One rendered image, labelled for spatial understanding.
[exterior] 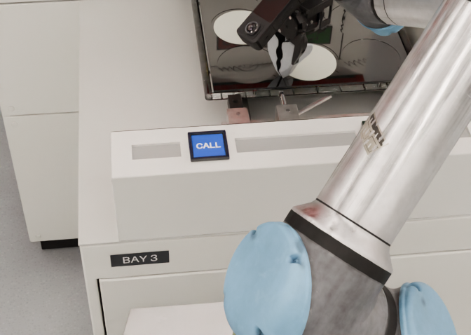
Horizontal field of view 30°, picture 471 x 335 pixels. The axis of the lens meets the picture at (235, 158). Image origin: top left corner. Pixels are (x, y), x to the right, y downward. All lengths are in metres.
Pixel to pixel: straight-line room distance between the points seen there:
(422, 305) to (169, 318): 0.45
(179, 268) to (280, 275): 0.61
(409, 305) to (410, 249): 0.57
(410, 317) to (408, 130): 0.19
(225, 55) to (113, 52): 0.24
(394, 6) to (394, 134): 0.39
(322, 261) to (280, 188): 0.48
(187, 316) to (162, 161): 0.22
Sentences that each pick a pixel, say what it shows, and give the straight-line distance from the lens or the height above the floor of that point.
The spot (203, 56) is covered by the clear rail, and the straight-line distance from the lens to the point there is 1.52.
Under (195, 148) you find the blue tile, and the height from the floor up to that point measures 0.96.
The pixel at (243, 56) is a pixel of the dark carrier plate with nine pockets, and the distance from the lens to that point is 1.52.
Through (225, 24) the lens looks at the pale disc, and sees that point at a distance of 1.59.
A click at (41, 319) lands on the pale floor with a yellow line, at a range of 2.28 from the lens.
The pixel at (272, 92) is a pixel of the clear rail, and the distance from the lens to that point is 1.45.
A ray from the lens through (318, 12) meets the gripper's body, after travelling 1.40.
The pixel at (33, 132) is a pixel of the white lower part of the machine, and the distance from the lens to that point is 2.04.
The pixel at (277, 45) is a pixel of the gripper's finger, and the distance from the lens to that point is 1.44.
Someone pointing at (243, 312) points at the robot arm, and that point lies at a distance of 0.83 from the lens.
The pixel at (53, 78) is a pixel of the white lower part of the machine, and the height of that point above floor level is 0.62.
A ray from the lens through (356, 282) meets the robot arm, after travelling 0.83.
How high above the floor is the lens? 1.86
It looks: 46 degrees down
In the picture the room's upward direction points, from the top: 2 degrees clockwise
